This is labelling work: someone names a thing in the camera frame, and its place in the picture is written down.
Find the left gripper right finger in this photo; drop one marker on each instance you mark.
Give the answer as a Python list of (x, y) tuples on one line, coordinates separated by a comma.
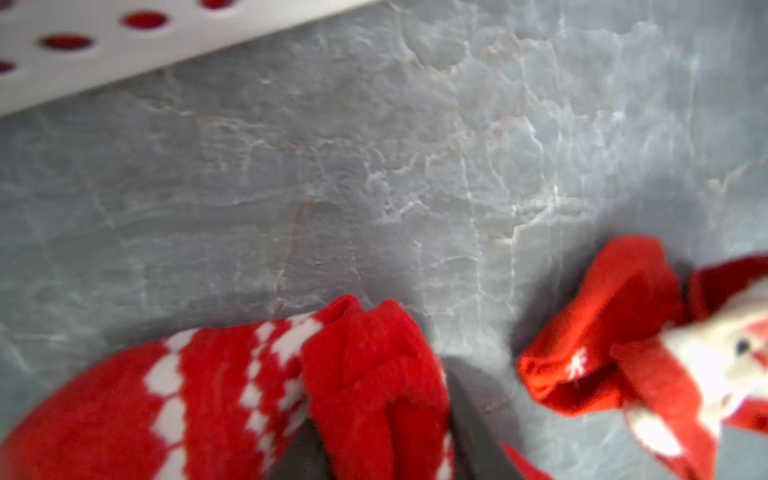
[(477, 454)]

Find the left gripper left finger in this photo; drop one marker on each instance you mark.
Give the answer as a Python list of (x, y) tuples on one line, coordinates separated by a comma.
[(304, 459)]

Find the santa face red sock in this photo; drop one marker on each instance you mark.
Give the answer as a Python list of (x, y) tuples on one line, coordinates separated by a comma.
[(679, 363)]

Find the white plastic basket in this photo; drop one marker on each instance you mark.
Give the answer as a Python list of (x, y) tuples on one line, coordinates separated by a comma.
[(51, 49)]

